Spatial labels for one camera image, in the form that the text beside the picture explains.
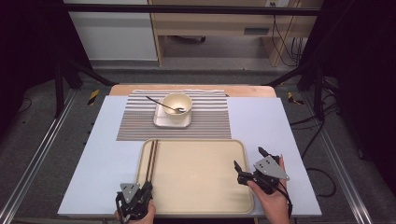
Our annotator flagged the aluminium floor rail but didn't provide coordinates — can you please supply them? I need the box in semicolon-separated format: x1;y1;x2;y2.
299;92;375;224
0;88;79;224

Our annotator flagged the hand-held gripper cable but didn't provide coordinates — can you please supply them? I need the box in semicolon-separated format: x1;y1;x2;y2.
114;191;126;224
276;180;295;219

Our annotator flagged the black horizontal frame bar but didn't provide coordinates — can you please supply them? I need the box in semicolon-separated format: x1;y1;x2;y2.
40;3;321;17

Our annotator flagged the striped woven placemat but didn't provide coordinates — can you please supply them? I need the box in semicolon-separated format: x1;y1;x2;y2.
116;89;233;142

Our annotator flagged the metal spoon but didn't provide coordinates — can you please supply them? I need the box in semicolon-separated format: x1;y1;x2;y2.
145;95;187;114

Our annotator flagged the beige rectangular tray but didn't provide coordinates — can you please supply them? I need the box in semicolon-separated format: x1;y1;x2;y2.
131;138;255;216

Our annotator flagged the black metal stand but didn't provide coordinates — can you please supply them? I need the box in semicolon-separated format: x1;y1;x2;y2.
264;57;327;123
51;54;117;119

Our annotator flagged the white square plate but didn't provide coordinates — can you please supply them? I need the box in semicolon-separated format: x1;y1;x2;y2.
152;97;193;129

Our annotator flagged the thin black floor cable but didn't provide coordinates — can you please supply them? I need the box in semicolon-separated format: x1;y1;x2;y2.
18;97;33;115

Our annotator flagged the right hand-held gripper cable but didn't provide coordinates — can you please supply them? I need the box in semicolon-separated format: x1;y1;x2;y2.
276;180;295;219

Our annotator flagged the left hand-held gripper cable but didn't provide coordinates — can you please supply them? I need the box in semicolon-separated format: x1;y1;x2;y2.
114;191;126;224

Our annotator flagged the cream round bowl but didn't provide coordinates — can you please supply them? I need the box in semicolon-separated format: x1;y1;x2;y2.
161;91;193;119

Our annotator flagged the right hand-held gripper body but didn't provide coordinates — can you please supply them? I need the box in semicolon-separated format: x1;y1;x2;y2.
251;154;291;196

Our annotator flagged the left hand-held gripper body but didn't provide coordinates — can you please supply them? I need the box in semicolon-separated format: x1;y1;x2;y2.
115;182;152;223

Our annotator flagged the person's right hand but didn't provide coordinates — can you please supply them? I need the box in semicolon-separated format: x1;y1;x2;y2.
247;154;292;207

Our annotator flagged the yellow black floor tape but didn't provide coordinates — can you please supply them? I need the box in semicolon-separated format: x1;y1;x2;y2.
286;91;305;105
87;89;101;106

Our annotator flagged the white cabinet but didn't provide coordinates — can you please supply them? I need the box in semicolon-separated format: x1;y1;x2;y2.
62;0;159;62

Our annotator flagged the light wooden desk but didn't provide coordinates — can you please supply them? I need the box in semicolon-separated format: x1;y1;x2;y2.
147;0;323;67

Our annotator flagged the bundle of black hanging cables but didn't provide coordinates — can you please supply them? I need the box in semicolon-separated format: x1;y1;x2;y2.
272;14;305;67

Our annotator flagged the person's left hand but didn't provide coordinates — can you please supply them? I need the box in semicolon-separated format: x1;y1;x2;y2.
113;200;157;224

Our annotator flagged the black curtain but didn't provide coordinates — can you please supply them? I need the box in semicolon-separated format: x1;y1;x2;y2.
298;0;396;189
0;0;92;139

